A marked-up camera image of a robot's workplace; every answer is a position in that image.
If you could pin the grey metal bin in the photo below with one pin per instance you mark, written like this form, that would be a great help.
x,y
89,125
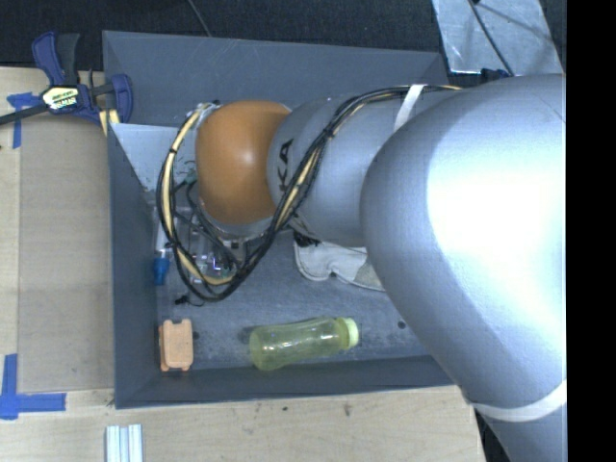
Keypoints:
x,y
298,306

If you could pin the pale wood board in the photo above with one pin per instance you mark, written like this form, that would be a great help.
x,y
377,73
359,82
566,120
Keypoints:
x,y
62,258

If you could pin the white cloth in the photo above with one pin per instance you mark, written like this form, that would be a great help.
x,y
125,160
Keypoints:
x,y
332,263

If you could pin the orange sponge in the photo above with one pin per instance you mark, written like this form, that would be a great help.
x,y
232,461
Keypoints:
x,y
176,345

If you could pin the yellow-green clear plastic bottle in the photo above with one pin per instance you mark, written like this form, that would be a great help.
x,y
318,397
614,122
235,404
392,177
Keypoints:
x,y
298,344

